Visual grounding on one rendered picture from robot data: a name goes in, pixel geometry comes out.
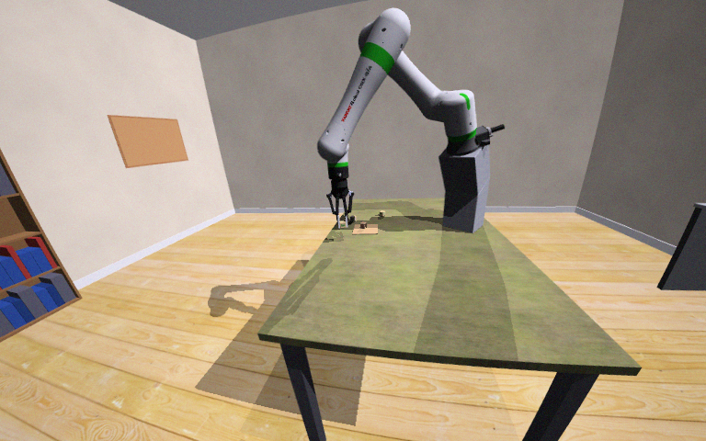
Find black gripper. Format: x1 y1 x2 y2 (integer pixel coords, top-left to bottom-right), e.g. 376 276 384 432
326 179 354 229

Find tan square mat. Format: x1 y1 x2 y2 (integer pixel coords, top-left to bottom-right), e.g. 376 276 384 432
352 224 378 234

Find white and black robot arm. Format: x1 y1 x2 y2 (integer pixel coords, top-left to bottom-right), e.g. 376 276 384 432
317 8 505 181

